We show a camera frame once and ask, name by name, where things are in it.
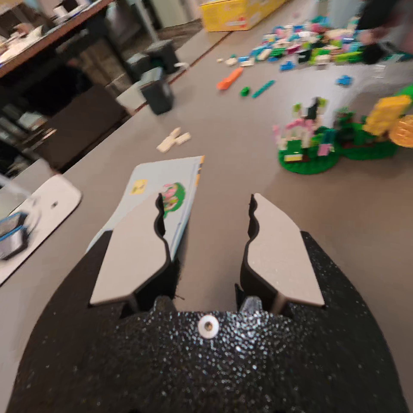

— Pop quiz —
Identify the dark brown chair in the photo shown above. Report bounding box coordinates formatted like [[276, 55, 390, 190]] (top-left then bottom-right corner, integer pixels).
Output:
[[35, 85, 127, 172]]

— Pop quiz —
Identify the blue edged black device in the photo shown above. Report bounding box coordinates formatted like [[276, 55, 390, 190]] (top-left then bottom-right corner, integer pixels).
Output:
[[0, 211, 30, 261]]

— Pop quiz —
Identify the white box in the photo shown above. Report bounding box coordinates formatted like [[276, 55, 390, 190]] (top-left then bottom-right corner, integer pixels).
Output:
[[116, 82, 149, 116]]

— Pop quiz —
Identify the white tray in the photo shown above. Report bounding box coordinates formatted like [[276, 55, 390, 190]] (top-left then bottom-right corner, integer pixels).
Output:
[[0, 174, 83, 286]]

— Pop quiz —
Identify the dark grey bin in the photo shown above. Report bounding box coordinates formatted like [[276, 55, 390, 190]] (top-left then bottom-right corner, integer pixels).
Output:
[[141, 79, 175, 116], [146, 39, 180, 75]]

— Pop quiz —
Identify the pile of loose lego bricks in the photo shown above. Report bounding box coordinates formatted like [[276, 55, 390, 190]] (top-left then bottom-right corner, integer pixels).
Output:
[[217, 14, 413, 72]]

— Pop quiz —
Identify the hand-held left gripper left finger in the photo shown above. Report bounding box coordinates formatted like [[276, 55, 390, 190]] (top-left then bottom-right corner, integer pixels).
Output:
[[89, 193, 172, 313]]

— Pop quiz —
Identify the yellow cardboard box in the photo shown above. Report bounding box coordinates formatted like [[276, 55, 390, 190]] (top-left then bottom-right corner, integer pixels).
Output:
[[200, 0, 288, 32]]

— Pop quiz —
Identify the lego instruction booklet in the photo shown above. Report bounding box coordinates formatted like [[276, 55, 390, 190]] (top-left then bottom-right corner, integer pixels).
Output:
[[85, 156, 206, 262]]

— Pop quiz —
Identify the brown wooden table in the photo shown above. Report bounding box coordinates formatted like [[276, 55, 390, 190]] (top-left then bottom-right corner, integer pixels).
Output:
[[0, 0, 114, 79]]

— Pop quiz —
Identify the long teal lego piece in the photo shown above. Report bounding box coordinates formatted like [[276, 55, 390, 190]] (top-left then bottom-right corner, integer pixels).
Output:
[[251, 80, 276, 99]]

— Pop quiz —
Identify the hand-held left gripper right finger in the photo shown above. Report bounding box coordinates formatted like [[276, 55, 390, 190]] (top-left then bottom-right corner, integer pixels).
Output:
[[240, 192, 325, 314]]

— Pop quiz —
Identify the green base lego model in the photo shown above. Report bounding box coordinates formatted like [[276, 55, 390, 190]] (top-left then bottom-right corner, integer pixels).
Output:
[[273, 85, 413, 175]]

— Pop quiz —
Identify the person's right hand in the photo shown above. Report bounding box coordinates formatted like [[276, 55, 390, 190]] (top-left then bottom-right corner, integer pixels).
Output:
[[358, 27, 383, 46]]

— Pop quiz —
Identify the orange lego piece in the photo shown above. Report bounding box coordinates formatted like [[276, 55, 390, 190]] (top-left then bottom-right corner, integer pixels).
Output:
[[216, 67, 244, 91]]

